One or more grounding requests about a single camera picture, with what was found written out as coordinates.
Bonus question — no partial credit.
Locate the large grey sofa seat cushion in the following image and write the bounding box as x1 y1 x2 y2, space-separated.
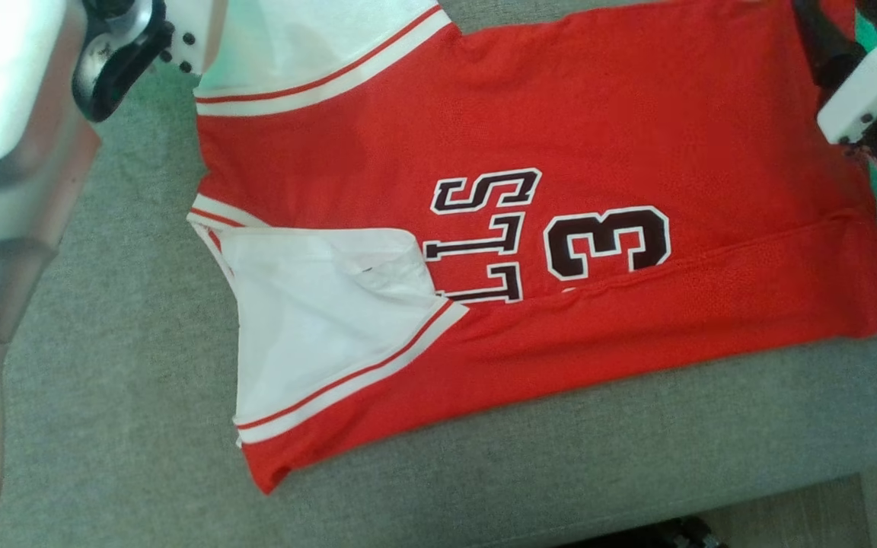
0 0 877 548

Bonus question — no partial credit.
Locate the red white Bulls jersey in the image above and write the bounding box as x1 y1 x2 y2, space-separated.
186 0 877 495

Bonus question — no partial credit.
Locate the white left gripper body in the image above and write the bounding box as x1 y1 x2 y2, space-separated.
72 0 227 123

